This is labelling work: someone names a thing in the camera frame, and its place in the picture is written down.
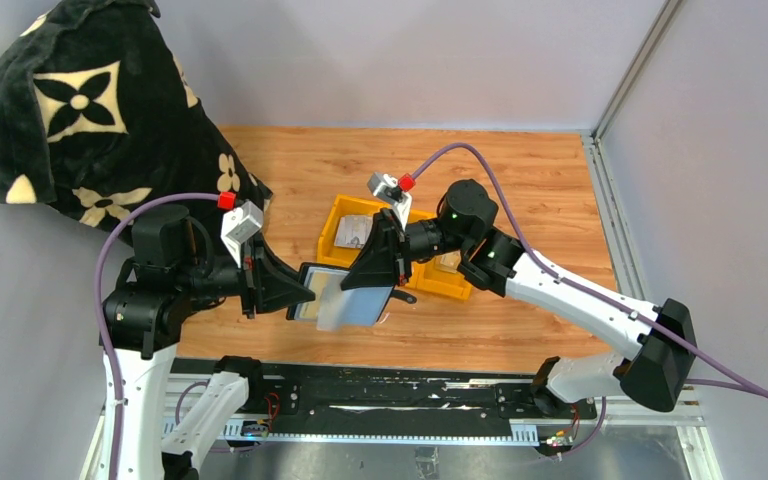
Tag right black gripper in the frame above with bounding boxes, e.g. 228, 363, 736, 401
340, 208, 473, 289

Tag gold VIP card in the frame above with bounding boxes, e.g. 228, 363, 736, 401
306, 271, 346, 332

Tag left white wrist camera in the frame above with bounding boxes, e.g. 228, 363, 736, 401
220, 200, 264, 268

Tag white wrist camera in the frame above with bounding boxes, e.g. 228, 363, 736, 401
367, 172, 413, 227
220, 200, 264, 268

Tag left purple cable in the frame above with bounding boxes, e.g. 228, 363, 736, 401
92, 192, 236, 480

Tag black floral blanket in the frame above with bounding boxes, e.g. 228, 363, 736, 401
0, 1, 273, 236

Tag purple cable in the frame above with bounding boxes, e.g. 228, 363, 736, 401
92, 192, 236, 480
398, 142, 768, 458

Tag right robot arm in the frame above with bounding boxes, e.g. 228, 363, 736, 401
340, 173, 696, 418

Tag aluminium frame post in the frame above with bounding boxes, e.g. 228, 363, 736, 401
591, 0, 685, 143

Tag beige cards in right bin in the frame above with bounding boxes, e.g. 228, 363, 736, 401
436, 251, 461, 274

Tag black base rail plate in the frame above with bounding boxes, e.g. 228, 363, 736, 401
171, 357, 599, 439

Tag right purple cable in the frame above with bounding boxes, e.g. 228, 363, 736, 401
398, 142, 768, 458

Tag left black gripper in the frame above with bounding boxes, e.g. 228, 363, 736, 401
177, 230, 317, 315

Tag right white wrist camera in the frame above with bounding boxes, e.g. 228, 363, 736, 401
367, 172, 413, 227

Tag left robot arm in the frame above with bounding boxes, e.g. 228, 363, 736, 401
94, 195, 314, 479

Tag yellow three-compartment bin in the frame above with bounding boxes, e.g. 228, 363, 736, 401
316, 194, 473, 301

